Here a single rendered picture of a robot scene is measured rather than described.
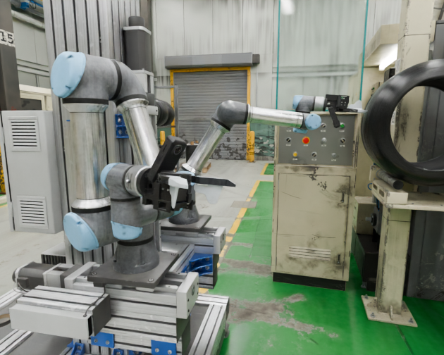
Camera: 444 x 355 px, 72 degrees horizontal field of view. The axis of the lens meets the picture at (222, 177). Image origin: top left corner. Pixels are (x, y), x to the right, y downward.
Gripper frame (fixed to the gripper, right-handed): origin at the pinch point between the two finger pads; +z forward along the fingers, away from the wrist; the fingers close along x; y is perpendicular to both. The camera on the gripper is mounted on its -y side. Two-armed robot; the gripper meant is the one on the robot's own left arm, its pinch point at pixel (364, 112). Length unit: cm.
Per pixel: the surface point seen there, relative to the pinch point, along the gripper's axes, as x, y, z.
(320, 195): 49, -56, -11
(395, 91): -11.7, 9.4, 9.6
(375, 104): -8.3, 3.5, 2.8
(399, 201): -11.3, -39.8, 20.8
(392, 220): 26, -60, 30
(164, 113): 302, -14, -257
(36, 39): 638, 165, -864
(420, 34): 26, 44, 24
